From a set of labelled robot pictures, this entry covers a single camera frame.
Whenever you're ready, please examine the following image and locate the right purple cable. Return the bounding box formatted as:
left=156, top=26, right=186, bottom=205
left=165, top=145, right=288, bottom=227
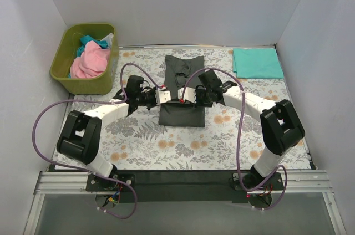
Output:
left=180, top=68, right=288, bottom=211

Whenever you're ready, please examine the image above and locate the white plastic bag in bin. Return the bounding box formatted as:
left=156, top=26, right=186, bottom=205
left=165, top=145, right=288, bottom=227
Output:
left=102, top=33, right=114, bottom=48

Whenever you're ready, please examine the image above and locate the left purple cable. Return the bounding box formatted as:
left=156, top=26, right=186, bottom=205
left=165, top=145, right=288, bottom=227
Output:
left=32, top=63, right=165, bottom=219

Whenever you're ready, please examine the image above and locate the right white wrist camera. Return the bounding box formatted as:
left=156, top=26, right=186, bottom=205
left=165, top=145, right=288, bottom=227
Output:
left=177, top=87, right=196, bottom=104

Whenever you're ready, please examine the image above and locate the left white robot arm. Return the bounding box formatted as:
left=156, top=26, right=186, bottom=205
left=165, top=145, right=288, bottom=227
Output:
left=56, top=75, right=159, bottom=191

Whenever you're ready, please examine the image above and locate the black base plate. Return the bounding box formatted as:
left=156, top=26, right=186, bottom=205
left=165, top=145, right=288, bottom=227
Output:
left=85, top=170, right=285, bottom=203

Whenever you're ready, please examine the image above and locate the floral patterned table mat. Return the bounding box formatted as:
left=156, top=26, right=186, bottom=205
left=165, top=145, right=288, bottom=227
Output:
left=52, top=47, right=310, bottom=171

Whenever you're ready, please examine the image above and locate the folded teal t shirt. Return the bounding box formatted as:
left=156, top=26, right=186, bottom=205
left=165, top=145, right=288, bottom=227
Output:
left=232, top=48, right=284, bottom=79

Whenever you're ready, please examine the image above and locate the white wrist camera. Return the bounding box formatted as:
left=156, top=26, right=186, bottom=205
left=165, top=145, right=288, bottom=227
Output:
left=177, top=87, right=196, bottom=104
left=155, top=86, right=171, bottom=105

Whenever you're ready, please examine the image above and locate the green plastic laundry bin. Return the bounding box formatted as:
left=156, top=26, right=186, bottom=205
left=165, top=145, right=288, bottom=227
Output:
left=49, top=23, right=119, bottom=95

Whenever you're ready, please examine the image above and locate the teal cloth in bin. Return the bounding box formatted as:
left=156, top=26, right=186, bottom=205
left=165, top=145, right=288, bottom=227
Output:
left=77, top=35, right=110, bottom=57

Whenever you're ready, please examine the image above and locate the purple cable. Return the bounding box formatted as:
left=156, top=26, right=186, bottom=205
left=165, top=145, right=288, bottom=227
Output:
left=180, top=68, right=288, bottom=211
left=32, top=63, right=165, bottom=219

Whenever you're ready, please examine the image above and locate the dark grey t shirt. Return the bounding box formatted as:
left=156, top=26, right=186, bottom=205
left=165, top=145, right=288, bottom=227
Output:
left=159, top=55, right=205, bottom=127

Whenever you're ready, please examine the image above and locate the pink t shirt in bin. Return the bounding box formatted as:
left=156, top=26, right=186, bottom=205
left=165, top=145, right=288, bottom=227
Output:
left=69, top=41, right=110, bottom=79

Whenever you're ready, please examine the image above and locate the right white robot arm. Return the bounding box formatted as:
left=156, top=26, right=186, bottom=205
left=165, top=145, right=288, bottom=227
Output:
left=193, top=68, right=305, bottom=192

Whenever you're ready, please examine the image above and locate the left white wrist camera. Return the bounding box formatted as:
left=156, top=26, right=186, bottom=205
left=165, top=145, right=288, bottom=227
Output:
left=155, top=86, right=171, bottom=105

